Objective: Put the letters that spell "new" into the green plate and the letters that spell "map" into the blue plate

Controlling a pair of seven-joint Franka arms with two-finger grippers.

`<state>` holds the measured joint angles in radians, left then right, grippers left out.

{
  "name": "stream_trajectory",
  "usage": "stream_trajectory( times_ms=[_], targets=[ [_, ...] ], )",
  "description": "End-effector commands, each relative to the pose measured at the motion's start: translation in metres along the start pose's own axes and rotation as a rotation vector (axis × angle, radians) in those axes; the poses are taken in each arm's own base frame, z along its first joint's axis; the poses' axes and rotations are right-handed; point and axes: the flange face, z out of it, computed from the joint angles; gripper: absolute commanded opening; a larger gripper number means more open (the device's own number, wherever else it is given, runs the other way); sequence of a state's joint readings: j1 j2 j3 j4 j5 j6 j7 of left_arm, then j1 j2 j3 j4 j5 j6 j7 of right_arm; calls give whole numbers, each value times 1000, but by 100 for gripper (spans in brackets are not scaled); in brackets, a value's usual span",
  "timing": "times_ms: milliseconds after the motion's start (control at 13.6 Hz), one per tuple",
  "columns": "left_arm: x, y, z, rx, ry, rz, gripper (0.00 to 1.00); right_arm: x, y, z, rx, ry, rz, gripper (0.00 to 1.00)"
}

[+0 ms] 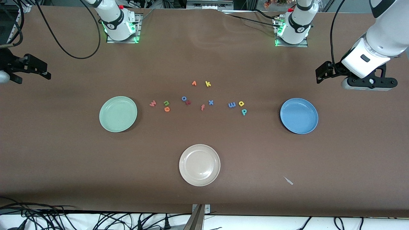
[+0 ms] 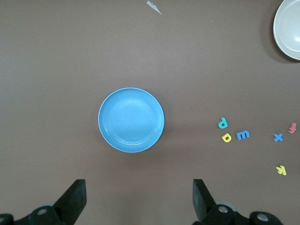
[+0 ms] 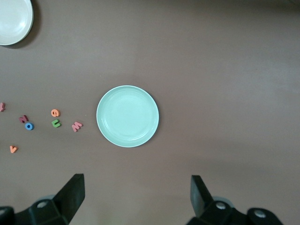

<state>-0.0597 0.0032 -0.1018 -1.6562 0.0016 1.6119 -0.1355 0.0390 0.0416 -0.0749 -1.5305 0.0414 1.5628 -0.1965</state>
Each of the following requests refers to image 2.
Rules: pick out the blue foam letter m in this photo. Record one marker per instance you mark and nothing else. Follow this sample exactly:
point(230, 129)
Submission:
point(239, 136)

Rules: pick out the blue foam letter x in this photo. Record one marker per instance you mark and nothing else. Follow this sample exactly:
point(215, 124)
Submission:
point(278, 137)

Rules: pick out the brown table cover sheet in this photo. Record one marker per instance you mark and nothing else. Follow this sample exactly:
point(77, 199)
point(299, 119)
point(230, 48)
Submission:
point(70, 70)

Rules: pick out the teal foam letter p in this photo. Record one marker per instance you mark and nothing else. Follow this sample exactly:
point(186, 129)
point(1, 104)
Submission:
point(221, 125)

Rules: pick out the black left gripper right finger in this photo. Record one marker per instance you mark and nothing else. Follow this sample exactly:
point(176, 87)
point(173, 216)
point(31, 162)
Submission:
point(204, 204)

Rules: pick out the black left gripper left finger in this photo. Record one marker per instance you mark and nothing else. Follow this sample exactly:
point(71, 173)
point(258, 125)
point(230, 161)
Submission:
point(70, 201)

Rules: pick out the white paper scrap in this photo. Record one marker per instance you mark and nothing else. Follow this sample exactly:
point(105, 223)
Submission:
point(154, 7)

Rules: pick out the blue plate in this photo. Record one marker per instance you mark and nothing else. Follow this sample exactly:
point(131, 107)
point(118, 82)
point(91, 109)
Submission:
point(131, 120)

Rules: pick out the yellow foam letter k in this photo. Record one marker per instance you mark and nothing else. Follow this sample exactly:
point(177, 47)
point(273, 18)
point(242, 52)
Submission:
point(282, 170)

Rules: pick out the pink foam letter f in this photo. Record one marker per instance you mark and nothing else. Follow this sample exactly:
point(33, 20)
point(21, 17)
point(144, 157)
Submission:
point(292, 129)

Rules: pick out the yellow foam letter o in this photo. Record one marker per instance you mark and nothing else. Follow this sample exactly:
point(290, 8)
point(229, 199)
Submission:
point(223, 138)

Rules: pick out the beige plate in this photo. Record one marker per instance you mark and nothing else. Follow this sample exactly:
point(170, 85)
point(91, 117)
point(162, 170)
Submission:
point(289, 28)

